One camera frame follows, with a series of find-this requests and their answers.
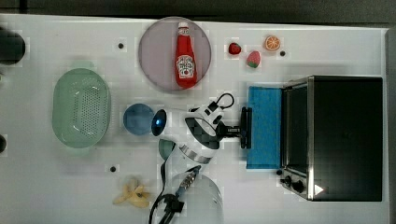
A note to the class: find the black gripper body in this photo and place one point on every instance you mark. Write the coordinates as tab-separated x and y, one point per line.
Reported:
225	131

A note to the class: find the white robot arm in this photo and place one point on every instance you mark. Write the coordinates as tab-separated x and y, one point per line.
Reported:
188	196

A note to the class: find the black toaster oven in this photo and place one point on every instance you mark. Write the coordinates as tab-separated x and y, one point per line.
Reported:
332	138

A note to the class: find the green cup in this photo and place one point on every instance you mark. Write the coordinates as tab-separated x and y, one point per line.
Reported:
165	148

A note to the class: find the red ketchup bottle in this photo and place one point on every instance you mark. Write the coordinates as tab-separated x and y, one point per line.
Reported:
185	65

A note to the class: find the pink green strawberry toy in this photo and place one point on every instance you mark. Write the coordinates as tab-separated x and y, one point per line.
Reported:
254	59

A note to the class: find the red strawberry toy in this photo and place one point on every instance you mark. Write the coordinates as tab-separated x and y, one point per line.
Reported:
234	49

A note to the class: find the blue cup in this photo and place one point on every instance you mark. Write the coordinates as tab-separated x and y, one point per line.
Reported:
137	119

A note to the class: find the orange slice toy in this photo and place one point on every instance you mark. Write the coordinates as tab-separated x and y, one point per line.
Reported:
272	43

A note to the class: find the grey round plate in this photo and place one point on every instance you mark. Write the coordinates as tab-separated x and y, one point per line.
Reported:
157	52

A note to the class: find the green perforated colander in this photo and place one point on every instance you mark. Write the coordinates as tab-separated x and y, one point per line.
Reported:
81	108

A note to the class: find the black cylinder at edge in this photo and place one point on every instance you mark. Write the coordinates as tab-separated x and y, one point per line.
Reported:
3	143

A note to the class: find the black cylinder cup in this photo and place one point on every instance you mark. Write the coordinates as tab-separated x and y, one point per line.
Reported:
12	47

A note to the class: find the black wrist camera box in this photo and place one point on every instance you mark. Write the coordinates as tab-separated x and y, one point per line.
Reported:
213	109

